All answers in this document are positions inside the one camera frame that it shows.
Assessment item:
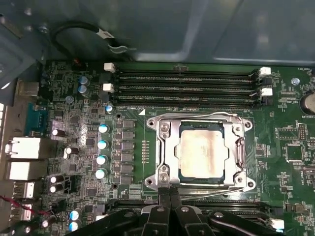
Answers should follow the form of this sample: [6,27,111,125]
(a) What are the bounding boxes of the RAM slot white clips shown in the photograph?
[95,214,285,231]
[103,62,272,76]

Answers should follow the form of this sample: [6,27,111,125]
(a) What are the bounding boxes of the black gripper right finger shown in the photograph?
[171,187,281,236]

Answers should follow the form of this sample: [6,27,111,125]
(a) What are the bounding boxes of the black PC case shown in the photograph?
[0,0,315,106]

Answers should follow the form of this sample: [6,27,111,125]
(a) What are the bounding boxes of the CPU socket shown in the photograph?
[145,112,256,192]

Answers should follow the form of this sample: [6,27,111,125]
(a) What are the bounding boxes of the RAM slot black clips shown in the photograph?
[107,93,272,107]
[100,73,272,86]

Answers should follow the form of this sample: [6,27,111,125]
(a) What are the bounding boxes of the green motherboard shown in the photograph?
[0,59,315,236]

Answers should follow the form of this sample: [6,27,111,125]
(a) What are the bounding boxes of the silver CPU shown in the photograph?
[173,120,231,184]

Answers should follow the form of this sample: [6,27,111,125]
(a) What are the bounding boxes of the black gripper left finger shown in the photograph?
[82,187,171,236]

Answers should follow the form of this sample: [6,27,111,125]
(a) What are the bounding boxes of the metal wire locking lever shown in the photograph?
[157,112,248,121]
[182,187,248,199]

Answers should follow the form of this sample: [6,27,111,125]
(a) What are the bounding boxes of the black cable white label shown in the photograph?
[51,21,137,62]

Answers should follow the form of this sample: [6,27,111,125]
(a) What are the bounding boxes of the silver coin battery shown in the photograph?
[300,90,315,116]

